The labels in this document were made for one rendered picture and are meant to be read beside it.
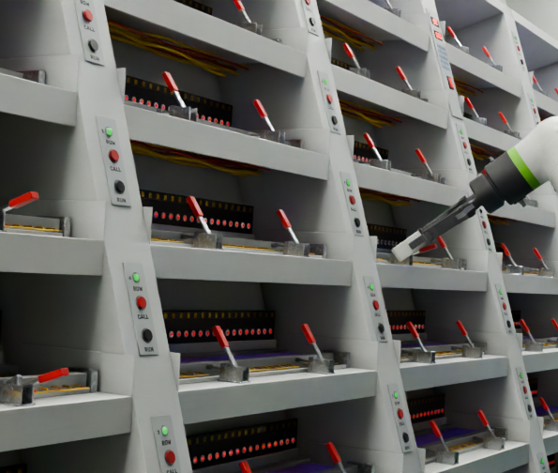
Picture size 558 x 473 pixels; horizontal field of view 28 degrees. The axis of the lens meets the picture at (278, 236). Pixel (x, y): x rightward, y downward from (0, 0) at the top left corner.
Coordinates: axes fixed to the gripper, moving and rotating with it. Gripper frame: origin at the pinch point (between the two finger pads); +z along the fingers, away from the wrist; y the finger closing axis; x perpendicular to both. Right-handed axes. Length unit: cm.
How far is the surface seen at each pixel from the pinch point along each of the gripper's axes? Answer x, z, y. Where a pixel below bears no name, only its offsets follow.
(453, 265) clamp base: -11.7, -1.0, 25.4
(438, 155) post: 9, -10, 51
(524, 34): 19, -44, 155
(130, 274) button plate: 26, 17, -86
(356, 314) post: -2.0, 10.6, -26.6
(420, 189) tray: 6.7, -5.6, 20.3
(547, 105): -3, -37, 145
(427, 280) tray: -8.6, 2.5, 6.9
